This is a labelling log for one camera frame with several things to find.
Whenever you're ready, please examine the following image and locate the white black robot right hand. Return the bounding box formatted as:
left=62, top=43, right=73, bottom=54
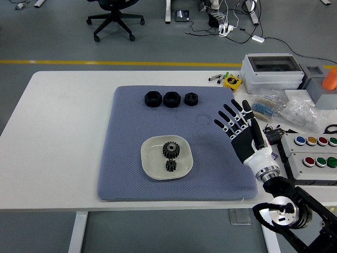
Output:
left=213, top=99, right=280, bottom=174

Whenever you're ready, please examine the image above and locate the small black gear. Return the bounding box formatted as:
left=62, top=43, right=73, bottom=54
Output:
left=165, top=159, right=178, bottom=173

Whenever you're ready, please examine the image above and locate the large black gear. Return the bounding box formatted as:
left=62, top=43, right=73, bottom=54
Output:
left=162, top=141, right=181, bottom=160

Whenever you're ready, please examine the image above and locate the white three-button control box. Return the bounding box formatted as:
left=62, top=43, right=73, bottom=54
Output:
left=284, top=152, right=337, bottom=185

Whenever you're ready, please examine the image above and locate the small black hex nut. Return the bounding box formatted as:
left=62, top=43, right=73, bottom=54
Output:
left=184, top=92, right=199, bottom=106

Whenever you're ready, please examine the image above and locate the white flat box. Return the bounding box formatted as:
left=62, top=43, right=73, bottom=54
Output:
left=284, top=89, right=315, bottom=106

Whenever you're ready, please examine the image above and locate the large black hex nut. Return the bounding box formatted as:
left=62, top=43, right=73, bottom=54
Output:
left=163, top=91, right=182, bottom=109
left=144, top=90, right=163, bottom=108

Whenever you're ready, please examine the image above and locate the black circuit board with display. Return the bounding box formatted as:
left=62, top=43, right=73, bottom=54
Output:
left=264, top=127, right=286, bottom=145

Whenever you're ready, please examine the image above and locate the bag of resistors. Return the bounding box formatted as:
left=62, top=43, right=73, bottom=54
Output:
left=249, top=89, right=286, bottom=123

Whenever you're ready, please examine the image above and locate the yellow tape measure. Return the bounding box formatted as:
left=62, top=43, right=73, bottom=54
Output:
left=223, top=76, right=242, bottom=92

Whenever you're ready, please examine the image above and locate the bag of clear plastic parts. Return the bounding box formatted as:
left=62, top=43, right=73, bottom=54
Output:
left=279, top=96, right=329, bottom=135

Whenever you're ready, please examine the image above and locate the grey floor plate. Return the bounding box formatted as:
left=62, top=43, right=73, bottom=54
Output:
left=228, top=209, right=252, bottom=226

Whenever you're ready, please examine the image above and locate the grey block with square recess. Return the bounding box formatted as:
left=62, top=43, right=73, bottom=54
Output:
left=300, top=64, right=327, bottom=90

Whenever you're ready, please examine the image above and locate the large grey block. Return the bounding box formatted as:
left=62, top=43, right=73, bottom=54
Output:
left=308, top=78, right=337, bottom=110

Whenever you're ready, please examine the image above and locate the white square dish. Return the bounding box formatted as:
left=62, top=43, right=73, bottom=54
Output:
left=140, top=134, right=194, bottom=181

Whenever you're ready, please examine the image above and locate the white table leg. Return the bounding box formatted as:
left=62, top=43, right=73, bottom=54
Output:
left=67, top=212, right=89, bottom=253
left=259, top=221, right=281, bottom=253

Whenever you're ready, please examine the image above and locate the orange cylinder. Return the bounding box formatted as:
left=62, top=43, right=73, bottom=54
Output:
left=321, top=67, right=337, bottom=92

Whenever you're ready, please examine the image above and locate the white power strip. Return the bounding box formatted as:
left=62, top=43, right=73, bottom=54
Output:
left=218, top=23, right=236, bottom=37

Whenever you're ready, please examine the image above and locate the blue-grey textured mat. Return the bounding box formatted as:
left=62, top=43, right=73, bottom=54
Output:
left=96, top=85, right=259, bottom=202

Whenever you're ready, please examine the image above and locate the black office chair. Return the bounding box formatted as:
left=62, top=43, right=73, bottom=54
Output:
left=86, top=0, right=146, bottom=43

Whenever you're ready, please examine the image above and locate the grey electrical enclosure box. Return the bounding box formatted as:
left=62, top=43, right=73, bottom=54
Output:
left=240, top=53, right=305, bottom=95

